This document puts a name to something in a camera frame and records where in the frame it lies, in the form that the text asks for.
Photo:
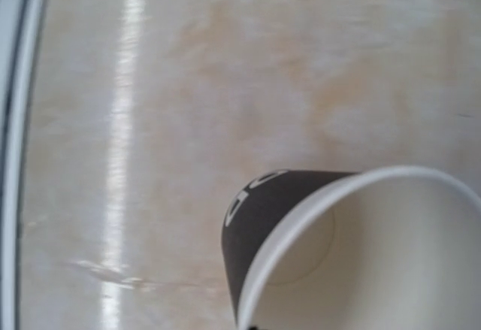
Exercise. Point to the aluminium front frame rail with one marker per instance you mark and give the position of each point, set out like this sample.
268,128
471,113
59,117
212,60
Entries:
21,22

